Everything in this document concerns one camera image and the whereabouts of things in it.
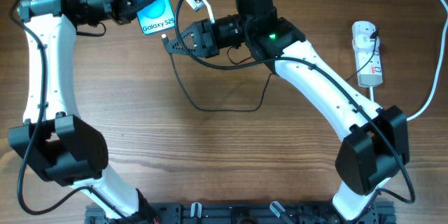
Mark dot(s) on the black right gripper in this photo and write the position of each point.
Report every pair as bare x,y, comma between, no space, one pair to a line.
204,39

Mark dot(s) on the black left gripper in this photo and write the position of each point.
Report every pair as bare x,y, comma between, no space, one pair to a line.
118,0

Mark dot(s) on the Galaxy S25 smartphone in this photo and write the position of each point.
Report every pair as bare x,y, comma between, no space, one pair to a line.
156,17

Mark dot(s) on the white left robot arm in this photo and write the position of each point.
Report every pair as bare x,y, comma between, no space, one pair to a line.
53,140

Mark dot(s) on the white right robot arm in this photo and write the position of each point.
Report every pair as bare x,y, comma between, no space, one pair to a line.
374,141

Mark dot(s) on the white charger plug adapter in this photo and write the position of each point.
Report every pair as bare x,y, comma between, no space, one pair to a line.
364,43

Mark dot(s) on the white power strip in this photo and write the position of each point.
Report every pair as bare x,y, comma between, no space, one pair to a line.
368,64

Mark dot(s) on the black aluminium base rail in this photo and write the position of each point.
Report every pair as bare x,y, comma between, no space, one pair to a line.
245,213

